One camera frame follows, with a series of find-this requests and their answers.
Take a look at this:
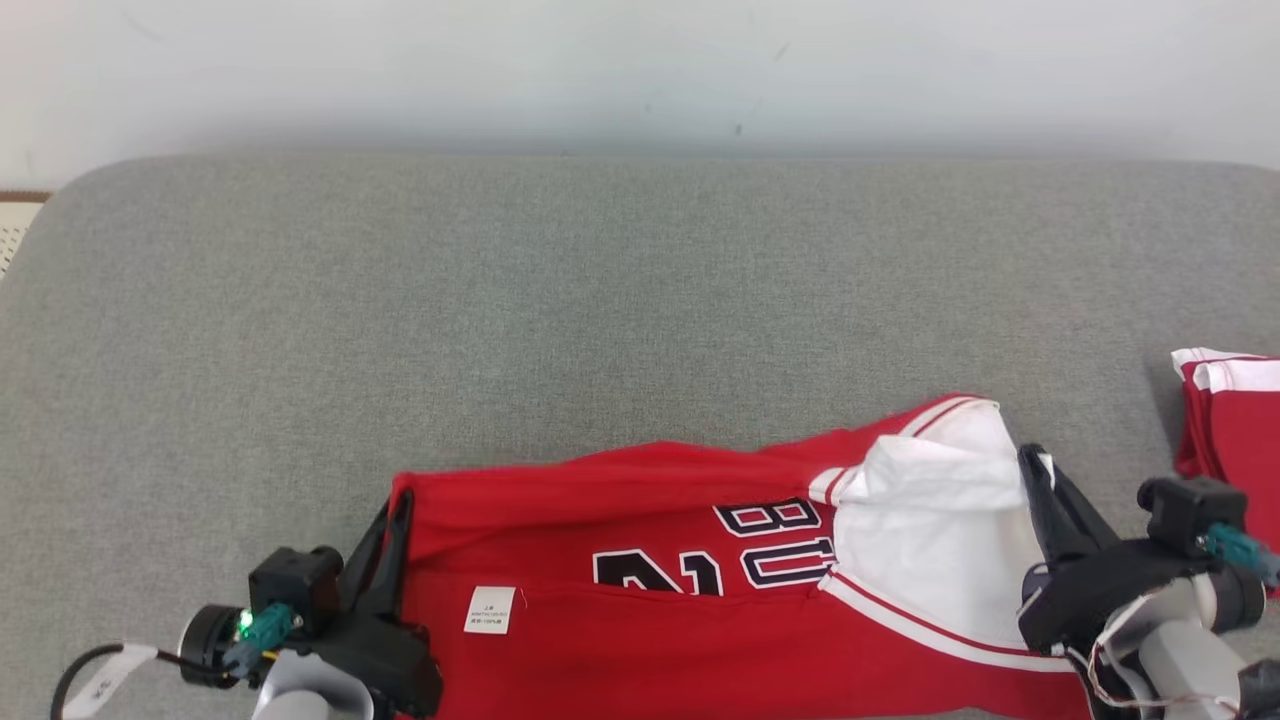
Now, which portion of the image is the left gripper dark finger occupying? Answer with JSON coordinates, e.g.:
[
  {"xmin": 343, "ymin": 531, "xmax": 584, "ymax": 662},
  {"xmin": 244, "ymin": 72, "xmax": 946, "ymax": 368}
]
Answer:
[
  {"xmin": 338, "ymin": 500, "xmax": 393, "ymax": 606},
  {"xmin": 365, "ymin": 488, "xmax": 415, "ymax": 626}
]

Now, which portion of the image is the thin right arm cable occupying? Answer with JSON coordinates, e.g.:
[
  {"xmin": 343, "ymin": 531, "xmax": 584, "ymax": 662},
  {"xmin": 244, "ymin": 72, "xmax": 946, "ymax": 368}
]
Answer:
[{"xmin": 1065, "ymin": 640, "xmax": 1241, "ymax": 717}]

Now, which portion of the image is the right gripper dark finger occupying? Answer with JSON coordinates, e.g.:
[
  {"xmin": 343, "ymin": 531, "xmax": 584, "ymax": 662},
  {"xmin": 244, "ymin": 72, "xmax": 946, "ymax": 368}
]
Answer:
[
  {"xmin": 1050, "ymin": 466, "xmax": 1121, "ymax": 557},
  {"xmin": 1017, "ymin": 443, "xmax": 1076, "ymax": 571}
]

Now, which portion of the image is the red Bulls 23 jersey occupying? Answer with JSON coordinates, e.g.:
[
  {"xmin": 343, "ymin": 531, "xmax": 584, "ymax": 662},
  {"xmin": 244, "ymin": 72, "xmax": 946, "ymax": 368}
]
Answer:
[{"xmin": 388, "ymin": 393, "xmax": 1096, "ymax": 720}]

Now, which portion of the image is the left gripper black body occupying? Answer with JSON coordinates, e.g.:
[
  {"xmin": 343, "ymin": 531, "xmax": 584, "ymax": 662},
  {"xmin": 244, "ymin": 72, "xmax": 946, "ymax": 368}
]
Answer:
[{"xmin": 310, "ymin": 610, "xmax": 444, "ymax": 719}]

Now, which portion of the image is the grey fabric sofa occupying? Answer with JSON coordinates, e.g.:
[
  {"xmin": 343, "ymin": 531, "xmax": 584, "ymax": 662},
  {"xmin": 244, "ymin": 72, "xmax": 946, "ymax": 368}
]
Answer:
[{"xmin": 0, "ymin": 150, "xmax": 1280, "ymax": 720}]

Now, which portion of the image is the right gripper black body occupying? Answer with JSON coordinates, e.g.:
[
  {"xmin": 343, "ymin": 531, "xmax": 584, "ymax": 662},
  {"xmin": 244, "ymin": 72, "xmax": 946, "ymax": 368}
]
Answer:
[{"xmin": 1018, "ymin": 540, "xmax": 1216, "ymax": 656}]

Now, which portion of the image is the red shorts white side stripe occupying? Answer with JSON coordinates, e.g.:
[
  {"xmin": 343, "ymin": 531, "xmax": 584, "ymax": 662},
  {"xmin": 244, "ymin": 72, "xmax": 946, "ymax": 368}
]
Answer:
[{"xmin": 1170, "ymin": 347, "xmax": 1280, "ymax": 601}]

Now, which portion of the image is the cream perforated laundry basket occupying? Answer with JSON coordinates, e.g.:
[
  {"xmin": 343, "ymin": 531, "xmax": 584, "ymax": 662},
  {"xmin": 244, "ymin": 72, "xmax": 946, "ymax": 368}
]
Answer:
[{"xmin": 0, "ymin": 190, "xmax": 53, "ymax": 281}]

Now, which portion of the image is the black left arm cable tagged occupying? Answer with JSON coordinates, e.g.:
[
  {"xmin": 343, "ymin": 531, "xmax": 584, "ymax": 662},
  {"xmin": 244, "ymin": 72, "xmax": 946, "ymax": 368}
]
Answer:
[{"xmin": 50, "ymin": 643, "xmax": 241, "ymax": 720}]

